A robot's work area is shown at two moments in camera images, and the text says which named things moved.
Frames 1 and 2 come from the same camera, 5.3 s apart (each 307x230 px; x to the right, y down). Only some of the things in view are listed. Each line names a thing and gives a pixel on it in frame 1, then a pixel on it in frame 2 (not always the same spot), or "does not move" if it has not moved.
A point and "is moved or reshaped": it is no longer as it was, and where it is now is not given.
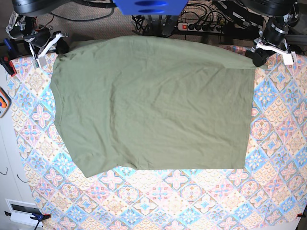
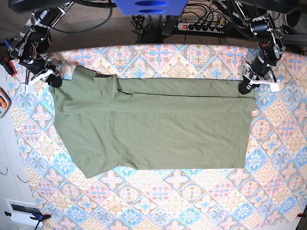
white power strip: [200, 28] does not move
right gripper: [260, 52] to [252, 76]
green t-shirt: [151, 102] is moved or reshaped
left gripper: [41, 41] to [38, 68]
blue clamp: [40, 217] does not move
